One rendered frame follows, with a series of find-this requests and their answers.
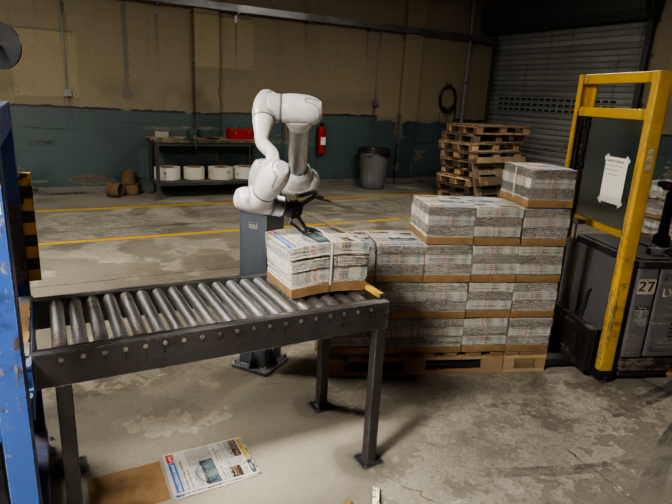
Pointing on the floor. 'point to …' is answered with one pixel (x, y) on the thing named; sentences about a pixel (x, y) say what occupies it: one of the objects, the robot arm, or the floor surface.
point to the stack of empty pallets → (466, 140)
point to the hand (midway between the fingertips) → (323, 215)
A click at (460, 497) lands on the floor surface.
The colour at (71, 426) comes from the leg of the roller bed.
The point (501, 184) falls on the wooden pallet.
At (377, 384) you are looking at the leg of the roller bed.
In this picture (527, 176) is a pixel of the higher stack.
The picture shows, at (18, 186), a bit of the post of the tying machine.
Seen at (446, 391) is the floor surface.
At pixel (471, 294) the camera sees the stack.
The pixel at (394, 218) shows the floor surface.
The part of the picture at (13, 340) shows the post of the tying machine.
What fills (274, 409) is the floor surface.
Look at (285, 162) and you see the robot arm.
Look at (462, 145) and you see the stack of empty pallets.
